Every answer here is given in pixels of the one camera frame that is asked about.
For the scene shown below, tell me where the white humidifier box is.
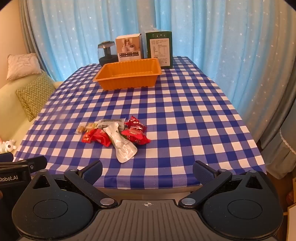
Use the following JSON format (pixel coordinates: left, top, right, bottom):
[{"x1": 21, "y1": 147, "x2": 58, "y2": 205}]
[{"x1": 115, "y1": 34, "x2": 144, "y2": 62}]

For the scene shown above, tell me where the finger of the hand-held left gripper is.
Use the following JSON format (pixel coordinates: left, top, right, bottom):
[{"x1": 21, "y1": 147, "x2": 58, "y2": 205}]
[{"x1": 22, "y1": 155, "x2": 48, "y2": 173}]

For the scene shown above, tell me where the white snack pouch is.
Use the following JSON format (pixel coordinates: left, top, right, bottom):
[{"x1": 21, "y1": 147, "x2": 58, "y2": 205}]
[{"x1": 103, "y1": 123, "x2": 138, "y2": 163}]

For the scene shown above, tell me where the dark glass humidifier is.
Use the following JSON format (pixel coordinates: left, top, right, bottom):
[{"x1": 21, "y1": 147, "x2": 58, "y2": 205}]
[{"x1": 97, "y1": 40, "x2": 116, "y2": 67}]

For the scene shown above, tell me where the green carton box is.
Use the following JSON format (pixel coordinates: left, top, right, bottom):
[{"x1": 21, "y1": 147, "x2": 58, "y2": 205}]
[{"x1": 145, "y1": 29, "x2": 174, "y2": 69}]

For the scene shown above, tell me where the blue star curtain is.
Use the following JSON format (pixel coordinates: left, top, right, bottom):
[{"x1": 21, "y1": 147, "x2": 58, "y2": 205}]
[{"x1": 35, "y1": 0, "x2": 296, "y2": 144}]

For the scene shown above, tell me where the dark green snack packet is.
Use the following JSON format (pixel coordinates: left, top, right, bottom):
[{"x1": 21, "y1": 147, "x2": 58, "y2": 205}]
[{"x1": 97, "y1": 118, "x2": 127, "y2": 129}]

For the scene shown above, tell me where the green chevron pillow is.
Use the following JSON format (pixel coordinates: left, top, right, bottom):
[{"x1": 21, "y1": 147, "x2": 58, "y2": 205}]
[{"x1": 15, "y1": 73, "x2": 56, "y2": 122}]

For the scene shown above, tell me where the blue white checkered tablecloth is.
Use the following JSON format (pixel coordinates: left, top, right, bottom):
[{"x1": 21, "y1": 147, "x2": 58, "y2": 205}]
[{"x1": 13, "y1": 56, "x2": 267, "y2": 189}]

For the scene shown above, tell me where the orange plastic tray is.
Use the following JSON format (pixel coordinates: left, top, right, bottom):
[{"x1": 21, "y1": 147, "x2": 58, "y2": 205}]
[{"x1": 93, "y1": 58, "x2": 162, "y2": 90}]

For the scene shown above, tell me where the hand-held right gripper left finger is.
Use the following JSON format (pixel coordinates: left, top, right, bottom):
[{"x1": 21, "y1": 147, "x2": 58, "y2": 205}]
[{"x1": 30, "y1": 160, "x2": 118, "y2": 208}]

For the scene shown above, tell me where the red snack packet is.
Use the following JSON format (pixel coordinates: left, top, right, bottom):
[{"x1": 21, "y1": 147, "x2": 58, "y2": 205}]
[
  {"x1": 121, "y1": 129, "x2": 151, "y2": 146},
  {"x1": 92, "y1": 129, "x2": 113, "y2": 148},
  {"x1": 128, "y1": 124, "x2": 147, "y2": 135},
  {"x1": 82, "y1": 129, "x2": 97, "y2": 143},
  {"x1": 125, "y1": 115, "x2": 139, "y2": 127}
]

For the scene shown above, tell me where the brown wooden furniture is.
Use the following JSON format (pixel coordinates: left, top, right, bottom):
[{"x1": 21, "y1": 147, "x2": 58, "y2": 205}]
[{"x1": 286, "y1": 183, "x2": 296, "y2": 223}]

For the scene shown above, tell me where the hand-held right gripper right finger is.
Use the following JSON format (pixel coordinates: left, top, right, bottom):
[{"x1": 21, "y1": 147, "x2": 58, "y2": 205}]
[{"x1": 178, "y1": 160, "x2": 266, "y2": 208}]

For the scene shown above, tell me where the white plush toy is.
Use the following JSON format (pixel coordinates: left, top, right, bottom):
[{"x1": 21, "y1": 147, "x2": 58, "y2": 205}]
[{"x1": 0, "y1": 139, "x2": 17, "y2": 153}]

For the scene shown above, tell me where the grey curtain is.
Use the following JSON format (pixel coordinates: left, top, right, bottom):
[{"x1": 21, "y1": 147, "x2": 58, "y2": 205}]
[
  {"x1": 18, "y1": 0, "x2": 57, "y2": 82},
  {"x1": 255, "y1": 109, "x2": 296, "y2": 183}
]

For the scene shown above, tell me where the cream sofa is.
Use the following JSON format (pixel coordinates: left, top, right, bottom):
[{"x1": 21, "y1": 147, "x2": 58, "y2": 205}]
[{"x1": 0, "y1": 70, "x2": 63, "y2": 154}]

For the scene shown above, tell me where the white pillow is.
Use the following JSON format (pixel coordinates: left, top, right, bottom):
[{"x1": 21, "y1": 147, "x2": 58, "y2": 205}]
[{"x1": 6, "y1": 53, "x2": 42, "y2": 81}]

